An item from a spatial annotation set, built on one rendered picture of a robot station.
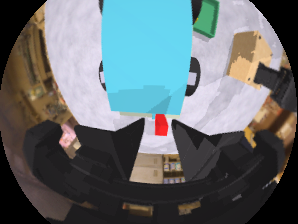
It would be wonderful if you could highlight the green tray floor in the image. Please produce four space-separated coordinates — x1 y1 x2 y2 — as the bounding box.
193 0 216 34

